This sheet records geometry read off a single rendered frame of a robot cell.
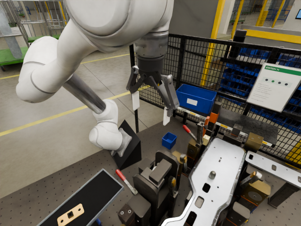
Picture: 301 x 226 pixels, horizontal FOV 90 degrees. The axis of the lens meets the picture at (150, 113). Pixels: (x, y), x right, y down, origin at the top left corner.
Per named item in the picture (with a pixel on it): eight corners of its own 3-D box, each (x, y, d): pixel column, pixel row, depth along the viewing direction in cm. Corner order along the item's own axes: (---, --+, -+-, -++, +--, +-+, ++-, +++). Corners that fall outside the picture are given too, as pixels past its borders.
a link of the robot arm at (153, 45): (154, 34, 32) (153, 62, 36) (175, 29, 38) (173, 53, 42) (124, 30, 37) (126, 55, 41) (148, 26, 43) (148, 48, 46)
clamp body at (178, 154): (174, 197, 104) (182, 164, 81) (161, 187, 109) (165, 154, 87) (179, 189, 108) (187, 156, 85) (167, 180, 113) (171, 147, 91)
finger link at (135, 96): (133, 94, 52) (131, 93, 52) (134, 110, 56) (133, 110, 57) (139, 91, 54) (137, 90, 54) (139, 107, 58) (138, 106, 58)
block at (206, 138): (197, 171, 118) (208, 139, 96) (193, 169, 120) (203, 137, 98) (199, 168, 121) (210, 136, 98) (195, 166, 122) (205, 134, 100)
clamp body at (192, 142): (189, 179, 114) (198, 148, 92) (178, 171, 119) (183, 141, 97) (193, 173, 118) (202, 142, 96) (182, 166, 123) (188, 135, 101)
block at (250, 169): (249, 206, 99) (269, 184, 82) (230, 195, 105) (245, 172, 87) (251, 197, 103) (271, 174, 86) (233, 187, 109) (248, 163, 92)
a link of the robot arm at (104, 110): (102, 130, 127) (104, 107, 137) (120, 128, 125) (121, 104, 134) (8, 67, 59) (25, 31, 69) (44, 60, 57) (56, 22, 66)
